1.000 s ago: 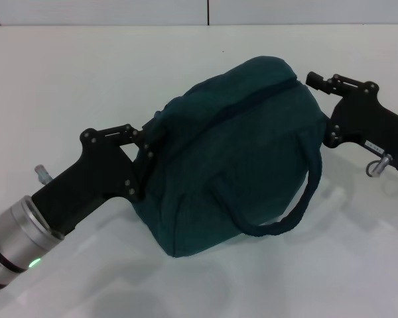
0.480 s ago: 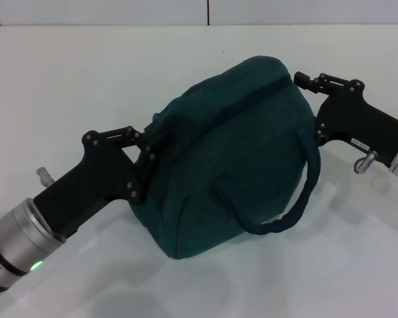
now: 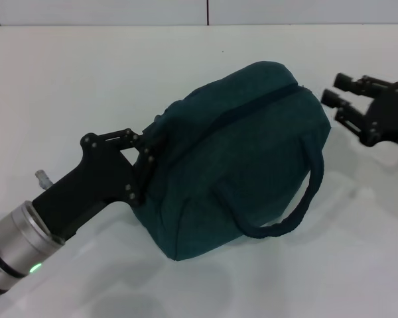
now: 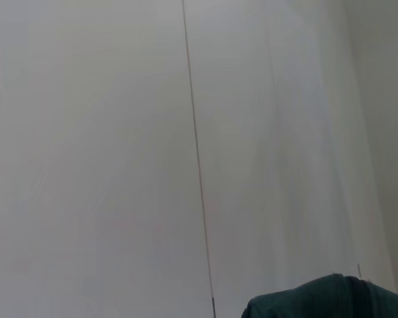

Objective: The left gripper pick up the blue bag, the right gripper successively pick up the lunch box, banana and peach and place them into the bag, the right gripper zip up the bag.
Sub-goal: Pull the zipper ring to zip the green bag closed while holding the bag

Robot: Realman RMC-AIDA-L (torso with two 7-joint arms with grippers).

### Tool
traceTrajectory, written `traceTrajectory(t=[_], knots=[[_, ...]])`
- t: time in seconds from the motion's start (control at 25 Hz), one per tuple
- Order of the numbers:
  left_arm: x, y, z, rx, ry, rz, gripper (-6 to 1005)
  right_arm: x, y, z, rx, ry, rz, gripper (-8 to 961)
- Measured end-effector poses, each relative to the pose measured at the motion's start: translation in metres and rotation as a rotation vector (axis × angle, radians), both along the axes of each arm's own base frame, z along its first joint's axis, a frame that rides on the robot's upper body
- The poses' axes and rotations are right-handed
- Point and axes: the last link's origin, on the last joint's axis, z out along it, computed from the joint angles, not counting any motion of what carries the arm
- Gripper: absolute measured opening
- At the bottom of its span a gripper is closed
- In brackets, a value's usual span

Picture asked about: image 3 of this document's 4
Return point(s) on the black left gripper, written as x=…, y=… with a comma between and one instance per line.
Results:
x=86, y=185

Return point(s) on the dark teal zip bag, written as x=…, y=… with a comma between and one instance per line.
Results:
x=245, y=165

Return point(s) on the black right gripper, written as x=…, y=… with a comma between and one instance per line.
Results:
x=389, y=116

